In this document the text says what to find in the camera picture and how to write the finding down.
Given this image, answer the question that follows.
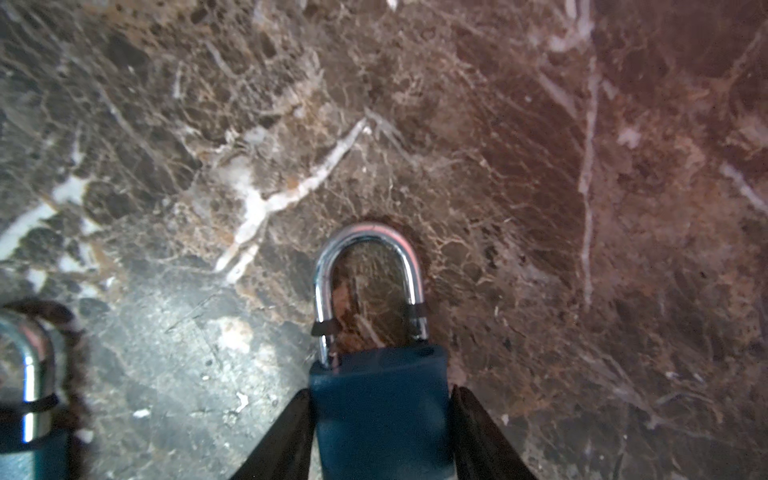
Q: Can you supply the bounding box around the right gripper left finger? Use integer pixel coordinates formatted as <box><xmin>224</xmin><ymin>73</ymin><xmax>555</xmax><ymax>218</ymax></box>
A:
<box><xmin>230</xmin><ymin>388</ymin><xmax>316</xmax><ymax>480</ymax></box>

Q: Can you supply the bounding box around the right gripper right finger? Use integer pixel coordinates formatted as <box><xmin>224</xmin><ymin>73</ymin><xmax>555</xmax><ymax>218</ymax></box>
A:
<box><xmin>449</xmin><ymin>385</ymin><xmax>537</xmax><ymax>480</ymax></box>

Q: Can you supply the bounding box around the blue padlock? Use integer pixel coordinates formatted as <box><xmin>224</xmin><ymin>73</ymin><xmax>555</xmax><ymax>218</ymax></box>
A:
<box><xmin>309</xmin><ymin>222</ymin><xmax>454</xmax><ymax>479</ymax></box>
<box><xmin>1</xmin><ymin>297</ymin><xmax>89</xmax><ymax>479</ymax></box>

